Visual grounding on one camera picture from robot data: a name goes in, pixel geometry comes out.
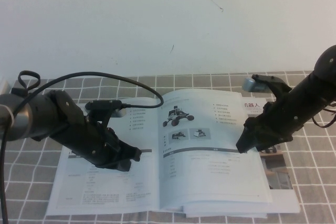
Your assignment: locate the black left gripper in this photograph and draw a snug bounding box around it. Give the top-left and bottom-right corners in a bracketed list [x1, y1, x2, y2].
[51, 113, 142, 173]

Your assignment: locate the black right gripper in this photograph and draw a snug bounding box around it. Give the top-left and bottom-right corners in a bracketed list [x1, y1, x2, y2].
[236, 98, 305, 154]

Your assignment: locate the white product catalogue book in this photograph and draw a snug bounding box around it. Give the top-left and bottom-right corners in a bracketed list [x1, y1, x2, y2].
[46, 89, 274, 216]

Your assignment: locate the brochure with photo cover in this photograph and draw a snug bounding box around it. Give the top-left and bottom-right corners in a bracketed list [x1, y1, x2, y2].
[185, 99, 301, 220]

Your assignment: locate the grey white grid tablecloth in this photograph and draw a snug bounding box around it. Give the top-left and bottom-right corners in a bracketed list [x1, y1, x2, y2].
[0, 69, 336, 224]

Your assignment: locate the white zip tie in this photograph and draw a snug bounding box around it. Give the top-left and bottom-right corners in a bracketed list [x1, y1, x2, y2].
[0, 104, 16, 124]

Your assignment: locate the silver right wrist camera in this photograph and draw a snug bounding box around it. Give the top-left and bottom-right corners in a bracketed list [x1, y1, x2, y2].
[241, 74, 292, 99]

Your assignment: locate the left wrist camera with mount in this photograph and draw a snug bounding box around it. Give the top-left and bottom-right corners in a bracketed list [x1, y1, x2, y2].
[84, 100, 127, 130]

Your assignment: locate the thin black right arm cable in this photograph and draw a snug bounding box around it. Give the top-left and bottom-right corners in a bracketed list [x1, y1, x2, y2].
[312, 100, 336, 130]

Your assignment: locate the thick black camera cable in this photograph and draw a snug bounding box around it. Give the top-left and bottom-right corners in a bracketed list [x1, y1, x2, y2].
[0, 70, 165, 224]

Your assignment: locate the thin black cable loop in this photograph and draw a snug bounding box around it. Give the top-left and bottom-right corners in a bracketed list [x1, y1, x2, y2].
[17, 70, 40, 95]

